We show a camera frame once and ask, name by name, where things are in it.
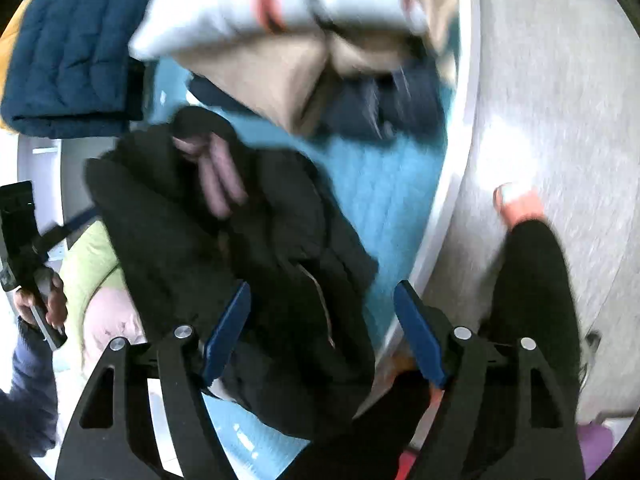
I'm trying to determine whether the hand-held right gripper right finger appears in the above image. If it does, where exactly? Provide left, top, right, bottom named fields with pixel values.
left=393, top=280, right=586, bottom=480

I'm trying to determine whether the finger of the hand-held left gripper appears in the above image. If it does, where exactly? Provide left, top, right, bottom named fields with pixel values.
left=31, top=206, right=100, bottom=258

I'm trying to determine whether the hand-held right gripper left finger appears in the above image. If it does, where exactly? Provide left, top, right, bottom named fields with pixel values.
left=55, top=281, right=252, bottom=480

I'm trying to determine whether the black zip jacket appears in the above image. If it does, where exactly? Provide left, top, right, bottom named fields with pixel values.
left=85, top=106, right=381, bottom=441

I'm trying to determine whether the person's left forearm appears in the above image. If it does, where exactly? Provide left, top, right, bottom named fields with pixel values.
left=0, top=320, right=58, bottom=458

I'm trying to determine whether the folded grey beige clothes pile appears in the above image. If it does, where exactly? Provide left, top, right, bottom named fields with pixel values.
left=177, top=0, right=458, bottom=133

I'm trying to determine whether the person's left hand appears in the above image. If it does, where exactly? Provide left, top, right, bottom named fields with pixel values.
left=12, top=266, right=69, bottom=335

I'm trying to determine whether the green quilt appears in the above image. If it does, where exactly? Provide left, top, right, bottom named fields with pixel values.
left=60, top=220, right=126, bottom=321

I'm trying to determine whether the pink quilt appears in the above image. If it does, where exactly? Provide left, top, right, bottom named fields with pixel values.
left=82, top=285, right=151, bottom=371

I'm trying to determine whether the pink slipper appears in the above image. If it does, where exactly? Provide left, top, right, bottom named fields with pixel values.
left=494, top=182, right=546, bottom=228

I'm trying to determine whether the yellow and navy puffer jacket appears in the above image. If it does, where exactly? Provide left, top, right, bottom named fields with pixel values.
left=0, top=0, right=166, bottom=136

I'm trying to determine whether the purple plastic item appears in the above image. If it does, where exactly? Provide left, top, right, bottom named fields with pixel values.
left=577, top=422, right=613, bottom=478

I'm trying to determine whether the teal bunk bed frame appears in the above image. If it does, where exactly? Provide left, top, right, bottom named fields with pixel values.
left=15, top=0, right=493, bottom=480

